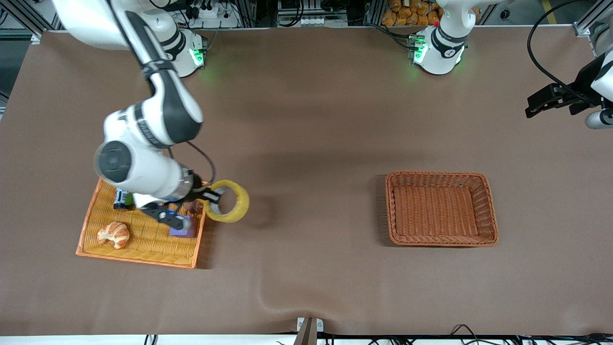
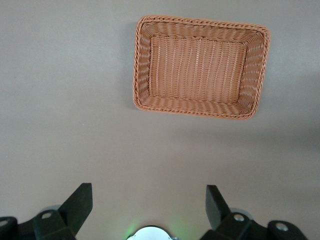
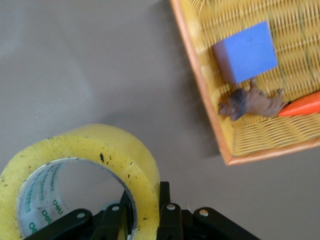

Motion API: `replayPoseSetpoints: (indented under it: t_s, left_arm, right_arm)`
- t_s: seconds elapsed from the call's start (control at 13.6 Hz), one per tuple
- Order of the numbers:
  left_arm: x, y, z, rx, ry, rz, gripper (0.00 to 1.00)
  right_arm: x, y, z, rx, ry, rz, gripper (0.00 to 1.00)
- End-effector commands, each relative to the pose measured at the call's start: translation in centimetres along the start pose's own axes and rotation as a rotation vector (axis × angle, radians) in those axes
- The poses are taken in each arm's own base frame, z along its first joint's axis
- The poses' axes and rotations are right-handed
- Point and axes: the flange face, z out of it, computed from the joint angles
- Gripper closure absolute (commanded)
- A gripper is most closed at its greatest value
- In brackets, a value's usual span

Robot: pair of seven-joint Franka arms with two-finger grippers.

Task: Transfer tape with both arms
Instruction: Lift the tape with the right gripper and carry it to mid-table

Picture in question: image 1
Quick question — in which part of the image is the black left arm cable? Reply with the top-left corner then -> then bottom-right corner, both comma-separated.
526,0 -> 582,94

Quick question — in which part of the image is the white power strip with plugs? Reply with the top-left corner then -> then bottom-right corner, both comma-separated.
187,0 -> 240,28

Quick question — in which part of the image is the brown wicker basket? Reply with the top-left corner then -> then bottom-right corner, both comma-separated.
385,171 -> 499,248

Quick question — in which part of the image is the long black cable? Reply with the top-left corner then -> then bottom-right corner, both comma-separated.
326,333 -> 613,345

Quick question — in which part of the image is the pile of orange pastries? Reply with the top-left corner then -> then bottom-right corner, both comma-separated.
382,0 -> 443,27

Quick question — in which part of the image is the white edge bracket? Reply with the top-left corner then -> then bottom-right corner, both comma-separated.
296,317 -> 324,334

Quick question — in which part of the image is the purple block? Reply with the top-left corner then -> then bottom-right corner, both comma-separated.
170,217 -> 199,239

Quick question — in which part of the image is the small blue can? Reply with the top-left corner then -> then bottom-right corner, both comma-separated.
113,188 -> 133,211

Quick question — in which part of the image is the brown table cover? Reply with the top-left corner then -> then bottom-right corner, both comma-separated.
0,26 -> 613,336

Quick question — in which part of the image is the yellow wicker tray orange rim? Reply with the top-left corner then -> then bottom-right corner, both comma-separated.
76,177 -> 211,269

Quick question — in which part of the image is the yellow tape roll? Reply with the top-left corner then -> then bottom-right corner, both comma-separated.
203,180 -> 250,224

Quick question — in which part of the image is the toy croissant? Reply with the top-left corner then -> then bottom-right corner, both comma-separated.
96,221 -> 130,250

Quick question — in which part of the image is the tangled black cable loop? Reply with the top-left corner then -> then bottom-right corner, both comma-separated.
445,324 -> 485,345

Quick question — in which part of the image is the grey metal post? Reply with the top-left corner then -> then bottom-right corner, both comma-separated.
293,317 -> 318,345

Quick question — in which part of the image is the aluminium frame profile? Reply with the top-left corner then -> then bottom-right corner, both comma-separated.
572,0 -> 613,38
0,0 -> 60,40

